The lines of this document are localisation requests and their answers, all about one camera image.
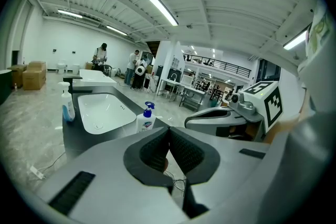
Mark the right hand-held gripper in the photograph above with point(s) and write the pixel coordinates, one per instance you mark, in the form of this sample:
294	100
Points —
262	102

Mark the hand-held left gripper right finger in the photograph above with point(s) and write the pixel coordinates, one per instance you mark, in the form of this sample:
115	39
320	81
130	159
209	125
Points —
236	170

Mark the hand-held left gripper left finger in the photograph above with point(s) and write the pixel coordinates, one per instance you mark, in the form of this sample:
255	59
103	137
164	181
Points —
110	178

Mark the person's right forearm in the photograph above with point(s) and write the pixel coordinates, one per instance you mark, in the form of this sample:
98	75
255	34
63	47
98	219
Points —
286	126

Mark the clear soap bottle white pump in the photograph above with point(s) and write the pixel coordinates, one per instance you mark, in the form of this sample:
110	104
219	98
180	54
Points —
67	107

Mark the person's right hand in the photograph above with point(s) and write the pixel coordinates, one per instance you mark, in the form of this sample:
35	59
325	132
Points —
252	131

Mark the white display table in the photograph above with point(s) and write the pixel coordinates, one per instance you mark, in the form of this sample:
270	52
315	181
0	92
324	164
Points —
181	86

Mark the black vanity cabinet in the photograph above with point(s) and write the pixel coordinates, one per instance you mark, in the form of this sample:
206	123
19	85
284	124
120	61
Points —
73	139

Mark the black balcony railing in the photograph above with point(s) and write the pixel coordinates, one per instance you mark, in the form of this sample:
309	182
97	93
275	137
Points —
223	65

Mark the white sink basin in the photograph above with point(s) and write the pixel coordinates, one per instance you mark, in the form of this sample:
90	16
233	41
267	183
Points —
105	112

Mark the white power strip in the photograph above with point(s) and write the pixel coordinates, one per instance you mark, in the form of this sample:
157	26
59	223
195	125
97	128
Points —
36	172

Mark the person's grey floral shirt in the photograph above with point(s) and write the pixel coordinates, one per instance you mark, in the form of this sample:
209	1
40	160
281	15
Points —
315	165

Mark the white round backpack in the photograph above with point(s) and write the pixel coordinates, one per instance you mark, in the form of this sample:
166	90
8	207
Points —
141	70

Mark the black faucet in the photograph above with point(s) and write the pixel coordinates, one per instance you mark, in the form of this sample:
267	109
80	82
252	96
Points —
74	86

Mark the white bathtub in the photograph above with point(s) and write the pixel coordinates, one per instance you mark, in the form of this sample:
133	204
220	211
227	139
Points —
97	76

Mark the white toilet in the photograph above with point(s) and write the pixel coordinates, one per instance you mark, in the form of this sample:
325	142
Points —
75	69
61	67

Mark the long ceiling light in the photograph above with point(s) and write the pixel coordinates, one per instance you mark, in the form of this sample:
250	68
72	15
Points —
116	30
162	9
70	13
295	40

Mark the large cardboard box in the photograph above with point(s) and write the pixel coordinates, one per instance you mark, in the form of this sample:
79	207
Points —
34	76

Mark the small cardboard box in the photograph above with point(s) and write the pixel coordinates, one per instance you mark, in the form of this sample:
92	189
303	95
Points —
17	76

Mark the dark bathtub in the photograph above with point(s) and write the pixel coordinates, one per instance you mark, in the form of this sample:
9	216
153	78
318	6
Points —
4	86

